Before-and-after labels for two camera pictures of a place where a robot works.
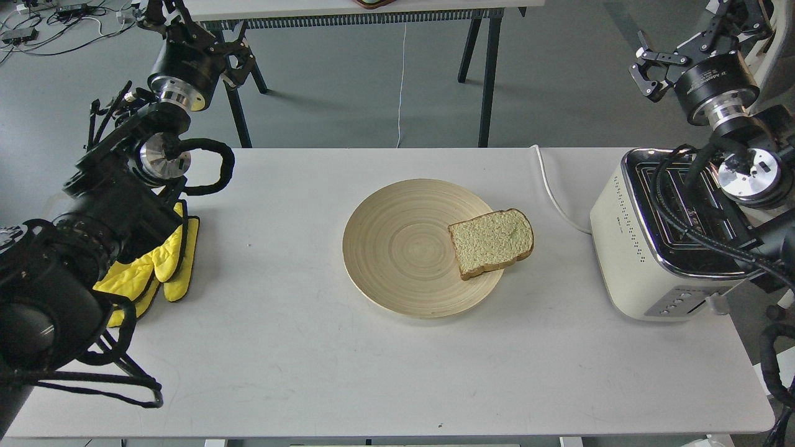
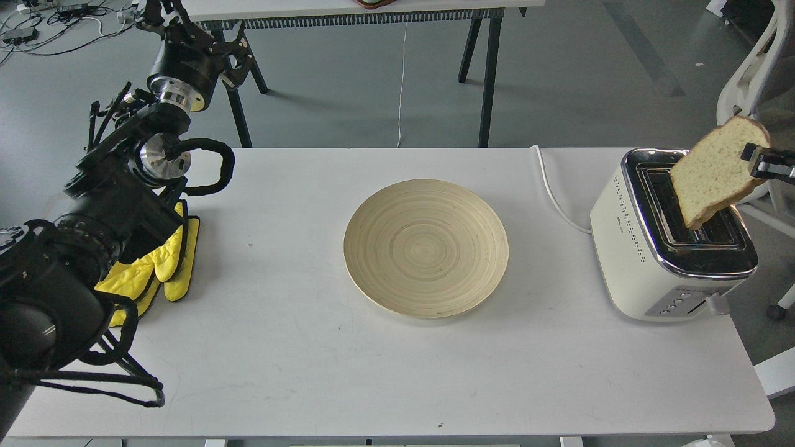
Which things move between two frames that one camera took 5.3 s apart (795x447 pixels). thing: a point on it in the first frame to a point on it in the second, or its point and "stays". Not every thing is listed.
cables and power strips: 46,27 stays
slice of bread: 490,240 to 711,174
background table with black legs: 235,19 stays
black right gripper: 713,80 to 772,169
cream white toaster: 669,232 stays
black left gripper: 191,63 stays
